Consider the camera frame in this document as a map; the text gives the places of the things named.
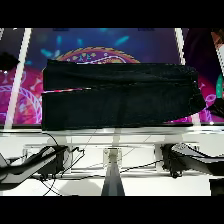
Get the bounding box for black pants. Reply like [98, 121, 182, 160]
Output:
[40, 59, 207, 132]

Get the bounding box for silver frame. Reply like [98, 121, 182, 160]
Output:
[0, 124, 224, 197]

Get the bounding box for black cable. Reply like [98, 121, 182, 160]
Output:
[59, 159, 165, 181]
[39, 132, 86, 197]

